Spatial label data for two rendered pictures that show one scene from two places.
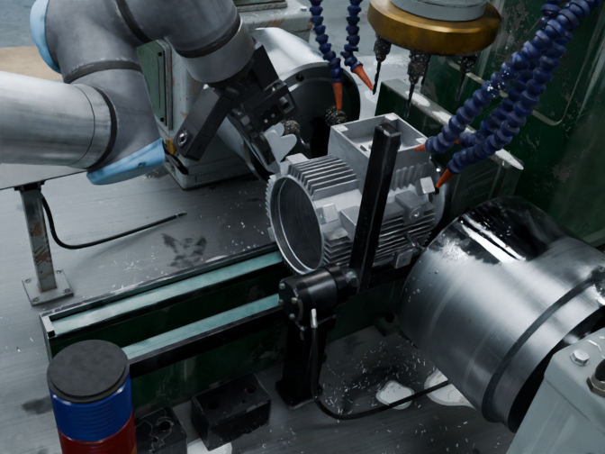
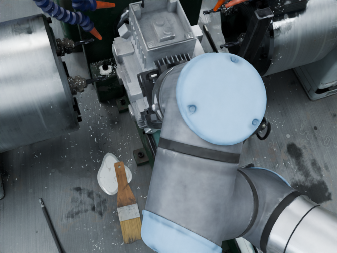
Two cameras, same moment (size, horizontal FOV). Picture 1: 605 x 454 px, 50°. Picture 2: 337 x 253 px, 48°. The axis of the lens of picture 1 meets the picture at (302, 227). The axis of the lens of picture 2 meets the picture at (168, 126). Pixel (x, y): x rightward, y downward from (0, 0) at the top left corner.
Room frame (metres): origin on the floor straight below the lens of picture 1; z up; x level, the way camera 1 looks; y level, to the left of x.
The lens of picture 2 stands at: (0.76, 0.39, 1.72)
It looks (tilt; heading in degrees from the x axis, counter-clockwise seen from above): 65 degrees down; 278
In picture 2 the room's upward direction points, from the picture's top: 9 degrees clockwise
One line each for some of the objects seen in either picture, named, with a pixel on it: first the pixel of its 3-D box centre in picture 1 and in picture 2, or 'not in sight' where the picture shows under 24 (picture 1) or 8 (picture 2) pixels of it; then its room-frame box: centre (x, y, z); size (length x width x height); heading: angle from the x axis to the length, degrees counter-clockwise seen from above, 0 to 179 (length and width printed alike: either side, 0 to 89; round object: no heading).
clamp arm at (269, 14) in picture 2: (370, 214); (245, 57); (0.69, -0.09, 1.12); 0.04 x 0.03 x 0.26; 126
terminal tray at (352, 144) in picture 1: (377, 154); (161, 32); (0.87, -0.10, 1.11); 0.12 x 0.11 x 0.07; 126
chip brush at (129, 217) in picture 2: not in sight; (126, 200); (0.86, 0.18, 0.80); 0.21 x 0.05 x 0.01; 120
